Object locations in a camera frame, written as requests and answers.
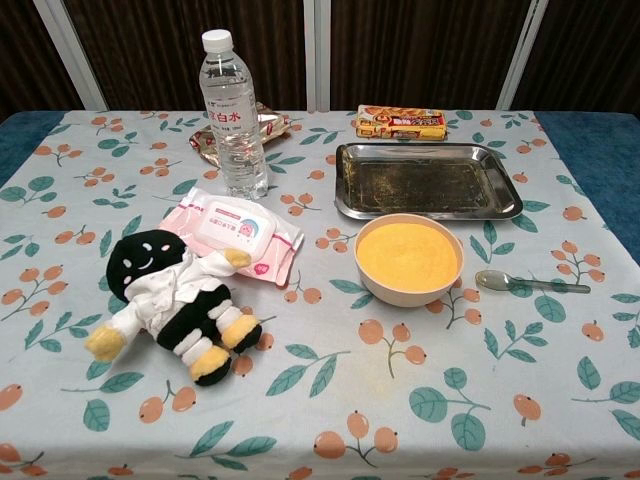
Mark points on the bowl of orange powder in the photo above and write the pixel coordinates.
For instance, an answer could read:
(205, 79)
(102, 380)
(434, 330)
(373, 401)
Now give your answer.
(400, 300)

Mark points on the floral tablecloth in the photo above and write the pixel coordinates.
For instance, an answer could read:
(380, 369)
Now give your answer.
(320, 400)

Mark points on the orange snack box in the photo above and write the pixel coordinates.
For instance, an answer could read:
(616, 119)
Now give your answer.
(400, 125)

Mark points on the pink wet wipes pack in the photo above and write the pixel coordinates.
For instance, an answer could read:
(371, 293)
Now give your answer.
(230, 225)

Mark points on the white partition post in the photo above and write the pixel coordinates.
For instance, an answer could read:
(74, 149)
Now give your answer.
(70, 55)
(522, 50)
(317, 50)

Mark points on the translucent plastic spoon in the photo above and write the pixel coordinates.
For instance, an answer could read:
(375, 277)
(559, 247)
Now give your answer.
(492, 280)

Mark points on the black white plush doll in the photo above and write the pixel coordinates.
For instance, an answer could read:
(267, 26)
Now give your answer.
(150, 260)

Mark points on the yellow cornmeal powder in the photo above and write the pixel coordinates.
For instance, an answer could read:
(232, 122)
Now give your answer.
(405, 255)

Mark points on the clear water bottle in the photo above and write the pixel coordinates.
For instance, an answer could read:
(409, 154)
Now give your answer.
(235, 150)

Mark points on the brown snack packet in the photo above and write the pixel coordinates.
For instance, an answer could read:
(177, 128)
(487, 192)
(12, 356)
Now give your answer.
(272, 125)

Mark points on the rectangular metal tray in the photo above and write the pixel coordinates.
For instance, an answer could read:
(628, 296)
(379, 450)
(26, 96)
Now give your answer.
(425, 180)

